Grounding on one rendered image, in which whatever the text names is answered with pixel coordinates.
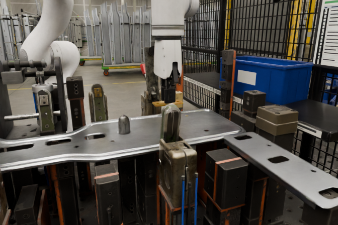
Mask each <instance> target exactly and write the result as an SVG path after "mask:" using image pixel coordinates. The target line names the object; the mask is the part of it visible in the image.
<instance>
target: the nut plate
mask: <svg viewBox="0 0 338 225"><path fill-rule="evenodd" d="M183 103H184V102H182V101H181V100H179V99H176V102H173V104H183ZM152 104H153V105H154V106H166V105H167V104H170V103H164V101H156V102H152Z"/></svg>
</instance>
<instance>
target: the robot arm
mask: <svg viewBox="0 0 338 225"><path fill-rule="evenodd" d="M73 4H74V2H73V0H44V1H43V8H42V15H41V18H40V21H39V23H38V24H37V26H36V27H35V28H34V30H33V31H32V32H31V33H30V35H29V36H28V37H27V38H26V40H25V41H24V43H23V44H22V46H21V49H20V52H19V58H20V61H30V60H33V61H41V60H42V59H45V61H46V62H47V66H46V68H43V70H42V71H51V70H55V63H54V58H55V57H60V59H61V65H62V73H63V82H64V83H66V78H67V77H69V76H70V77H72V76H73V74H74V72H75V70H76V69H77V67H78V64H79V61H80V55H79V51H78V48H77V47H76V45H75V44H73V43H71V42H69V41H54V40H55V39H56V38H58V37H59V36H60V35H61V34H62V33H63V32H64V31H65V30H66V29H67V27H68V25H69V22H70V19H71V15H72V10H73ZM199 5H200V3H199V0H151V24H152V36H156V38H153V39H154V40H155V46H154V73H155V75H157V76H159V77H160V85H161V100H162V101H164V103H173V102H176V84H178V82H179V80H178V78H180V77H181V74H182V52H181V41H180V40H182V38H180V36H183V35H184V18H189V17H192V16H193V15H195V14H196V12H197V11H198V9H199ZM171 76H172V77H171ZM64 90H65V99H66V107H67V116H68V124H67V131H66V133H69V132H72V131H73V129H72V120H71V111H70V102H69V100H68V97H67V88H66V84H65V85H64Z"/></svg>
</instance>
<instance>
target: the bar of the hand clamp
mask: <svg viewBox="0 0 338 225"><path fill-rule="evenodd" d="M144 58H145V73H146V88H147V91H148V94H149V99H148V100H151V91H150V87H154V88H155V92H156V96H155V99H159V89H158V76H157V75H155V73H154V46H152V47H144Z"/></svg>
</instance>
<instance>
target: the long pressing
mask: <svg viewBox="0 0 338 225"><path fill-rule="evenodd" d="M129 121H130V133H128V134H124V135H123V134H119V133H118V119H114V120H106V121H98V122H92V123H89V124H87V125H85V126H83V127H81V128H79V129H77V130H75V131H72V132H69V133H64V134H57V135H49V136H41V137H33V138H26V139H18V140H6V139H2V138H0V149H2V148H9V147H16V146H23V145H30V144H33V147H31V148H29V149H22V150H15V151H8V152H2V153H0V168H1V173H8V172H14V171H19V170H25V169H31V168H37V167H43V166H49V165H54V164H60V163H67V162H92V163H97V162H105V161H111V160H117V159H122V158H128V157H133V156H139V155H144V154H150V153H156V152H159V141H160V128H161V114H155V115H147V116H139V117H130V118H129ZM179 129H180V132H179V136H181V137H182V138H183V139H184V140H185V141H186V142H187V143H188V144H189V145H190V146H195V145H200V144H206V143H212V142H218V141H223V140H224V139H223V137H224V136H228V135H234V134H240V133H246V130H245V129H244V128H242V127H241V126H239V125H237V124H235V123H234V122H232V121H230V120H228V119H227V118H225V117H223V116H221V115H219V114H218V113H216V112H214V111H212V110H211V109H208V108H201V109H193V110H185V111H181V123H180V126H179ZM205 130H208V131H205ZM94 135H105V137H104V138H98V139H91V140H85V137H87V136H94ZM66 139H71V142H69V143H64V144H57V145H50V146H47V143H48V142H52V141H59V140H66ZM112 141H114V142H112ZM76 146H79V147H77V148H76Z"/></svg>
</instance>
